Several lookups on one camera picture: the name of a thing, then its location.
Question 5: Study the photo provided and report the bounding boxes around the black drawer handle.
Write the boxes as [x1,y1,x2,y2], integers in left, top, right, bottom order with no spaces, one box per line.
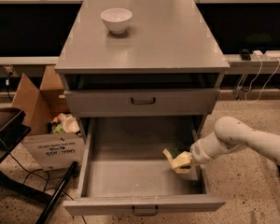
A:
[131,97,156,105]
[132,205,159,217]

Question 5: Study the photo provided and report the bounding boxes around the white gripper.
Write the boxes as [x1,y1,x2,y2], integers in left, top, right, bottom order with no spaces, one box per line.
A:
[162,141,213,174]

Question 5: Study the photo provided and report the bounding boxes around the green yellow sponge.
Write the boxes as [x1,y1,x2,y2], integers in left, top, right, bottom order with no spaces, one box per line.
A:
[169,148,187,160]

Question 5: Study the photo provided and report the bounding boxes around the open cardboard box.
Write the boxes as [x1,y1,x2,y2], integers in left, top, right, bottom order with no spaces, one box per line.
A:
[12,65,85,171]

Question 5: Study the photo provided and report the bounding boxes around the closed grey top drawer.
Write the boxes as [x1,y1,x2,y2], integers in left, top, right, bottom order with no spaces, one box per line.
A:
[64,89,219,118]

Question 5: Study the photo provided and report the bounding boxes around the open grey middle drawer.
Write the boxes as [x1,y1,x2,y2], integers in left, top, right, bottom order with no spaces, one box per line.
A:
[63,117,225,216]

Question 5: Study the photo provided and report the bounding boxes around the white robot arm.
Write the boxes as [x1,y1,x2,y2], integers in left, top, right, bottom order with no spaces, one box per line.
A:
[162,117,280,174]

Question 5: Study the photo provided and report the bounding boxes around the black top drawer handle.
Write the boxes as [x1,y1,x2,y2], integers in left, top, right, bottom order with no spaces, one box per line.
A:
[131,97,156,105]

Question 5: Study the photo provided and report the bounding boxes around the black floor cable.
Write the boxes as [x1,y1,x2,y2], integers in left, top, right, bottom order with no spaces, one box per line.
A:
[6,152,76,202]

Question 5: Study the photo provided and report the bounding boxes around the black middle drawer handle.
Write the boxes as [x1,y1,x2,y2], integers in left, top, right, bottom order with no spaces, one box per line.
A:
[132,205,159,217]

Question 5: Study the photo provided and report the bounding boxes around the black adapter on ledge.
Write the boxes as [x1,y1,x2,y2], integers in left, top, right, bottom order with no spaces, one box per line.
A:
[239,49,251,61]

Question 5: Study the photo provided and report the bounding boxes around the grey drawer cabinet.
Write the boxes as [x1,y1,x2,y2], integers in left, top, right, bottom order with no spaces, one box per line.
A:
[56,0,230,129]

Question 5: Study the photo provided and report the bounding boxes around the white power strip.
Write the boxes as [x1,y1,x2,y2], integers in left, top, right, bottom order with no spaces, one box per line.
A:
[253,50,280,60]

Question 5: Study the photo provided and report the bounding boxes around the toys in cardboard box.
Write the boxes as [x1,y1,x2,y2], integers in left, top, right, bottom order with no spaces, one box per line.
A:
[48,113,80,133]

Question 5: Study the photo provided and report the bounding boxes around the white ceramic bowl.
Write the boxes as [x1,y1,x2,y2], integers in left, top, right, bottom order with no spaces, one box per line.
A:
[101,8,133,34]

